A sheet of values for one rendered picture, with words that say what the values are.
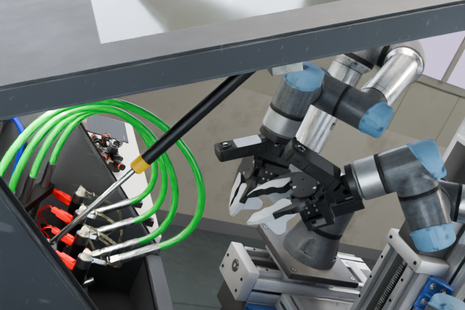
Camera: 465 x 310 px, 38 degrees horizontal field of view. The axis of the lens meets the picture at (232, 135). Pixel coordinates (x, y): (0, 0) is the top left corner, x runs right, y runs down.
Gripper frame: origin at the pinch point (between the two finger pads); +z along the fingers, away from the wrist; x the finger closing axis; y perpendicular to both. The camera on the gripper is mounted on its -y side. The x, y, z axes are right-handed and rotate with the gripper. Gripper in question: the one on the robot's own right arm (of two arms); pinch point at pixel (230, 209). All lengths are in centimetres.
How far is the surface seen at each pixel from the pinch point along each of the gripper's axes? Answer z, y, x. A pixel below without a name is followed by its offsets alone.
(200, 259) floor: 121, 81, 179
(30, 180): 6.2, -41.3, 3.1
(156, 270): 26.5, -5.1, 12.4
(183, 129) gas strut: -31, -32, -45
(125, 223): 11.0, -19.5, 3.2
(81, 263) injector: 12.0, -29.5, -13.3
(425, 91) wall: 1, 192, 225
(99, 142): 22, -17, 67
